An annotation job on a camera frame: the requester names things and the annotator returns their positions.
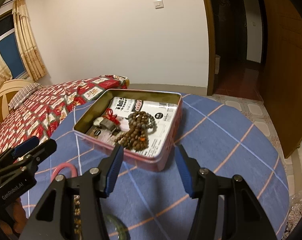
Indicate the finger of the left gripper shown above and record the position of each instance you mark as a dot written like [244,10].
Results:
[39,153]
[12,154]

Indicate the white wall switch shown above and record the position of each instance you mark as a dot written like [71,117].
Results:
[158,4]

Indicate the pink jade bangle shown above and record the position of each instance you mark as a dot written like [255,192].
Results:
[62,166]

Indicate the window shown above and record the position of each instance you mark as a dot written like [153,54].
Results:
[9,48]

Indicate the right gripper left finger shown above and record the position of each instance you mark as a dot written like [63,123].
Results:
[109,169]

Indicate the striped pillow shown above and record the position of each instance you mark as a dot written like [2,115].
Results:
[23,94]

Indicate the green jade bangle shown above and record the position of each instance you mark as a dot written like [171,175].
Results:
[121,229]

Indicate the brown wooden door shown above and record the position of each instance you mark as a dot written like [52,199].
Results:
[281,82]

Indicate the pink metal tin box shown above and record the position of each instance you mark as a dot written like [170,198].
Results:
[102,103]

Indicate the printed paper in tin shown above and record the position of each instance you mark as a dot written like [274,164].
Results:
[138,125]

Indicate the beige patterned curtain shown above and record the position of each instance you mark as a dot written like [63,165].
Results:
[27,46]

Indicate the cream wooden headboard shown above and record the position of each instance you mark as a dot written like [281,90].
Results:
[7,90]

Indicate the person's left hand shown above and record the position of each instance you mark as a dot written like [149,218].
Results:
[13,219]

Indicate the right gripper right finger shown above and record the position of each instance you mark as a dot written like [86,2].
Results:
[188,169]

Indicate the red patchwork bed quilt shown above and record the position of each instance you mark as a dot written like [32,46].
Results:
[42,112]

